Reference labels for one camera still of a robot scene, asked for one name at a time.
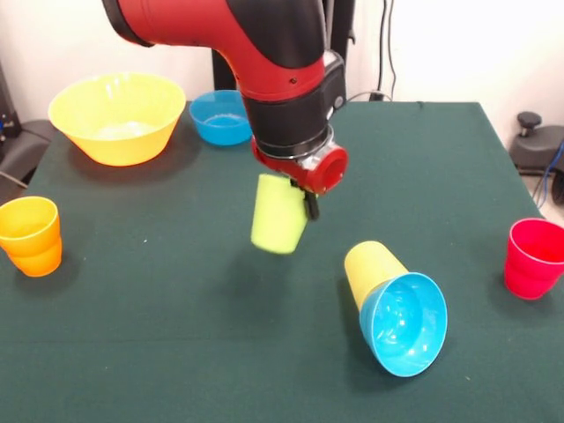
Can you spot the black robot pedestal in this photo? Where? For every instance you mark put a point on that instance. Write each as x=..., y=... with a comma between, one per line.
x=339, y=26

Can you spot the cyan bowl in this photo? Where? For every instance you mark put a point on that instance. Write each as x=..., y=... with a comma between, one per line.
x=405, y=326

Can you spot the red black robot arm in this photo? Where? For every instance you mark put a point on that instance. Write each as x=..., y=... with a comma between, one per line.
x=264, y=53

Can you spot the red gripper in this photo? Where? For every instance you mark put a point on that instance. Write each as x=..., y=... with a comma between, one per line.
x=326, y=174

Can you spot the green cup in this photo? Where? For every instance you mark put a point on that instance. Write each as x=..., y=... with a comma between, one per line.
x=275, y=220

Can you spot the dark green tablecloth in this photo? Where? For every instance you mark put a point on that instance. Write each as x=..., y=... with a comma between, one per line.
x=176, y=330

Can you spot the yellow-green cup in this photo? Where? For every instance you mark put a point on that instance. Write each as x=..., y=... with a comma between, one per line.
x=365, y=269

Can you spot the black equipment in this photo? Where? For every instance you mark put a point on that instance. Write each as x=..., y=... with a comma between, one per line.
x=5, y=110

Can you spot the orange cup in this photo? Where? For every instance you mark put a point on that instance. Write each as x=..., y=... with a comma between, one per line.
x=31, y=255

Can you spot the large yellow bowl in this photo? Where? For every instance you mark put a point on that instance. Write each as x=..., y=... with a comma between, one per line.
x=114, y=114

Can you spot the blue bowl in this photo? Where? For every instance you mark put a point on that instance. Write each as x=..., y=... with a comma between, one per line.
x=216, y=128

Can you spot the pink cup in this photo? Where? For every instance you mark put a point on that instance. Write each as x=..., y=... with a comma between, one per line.
x=529, y=273

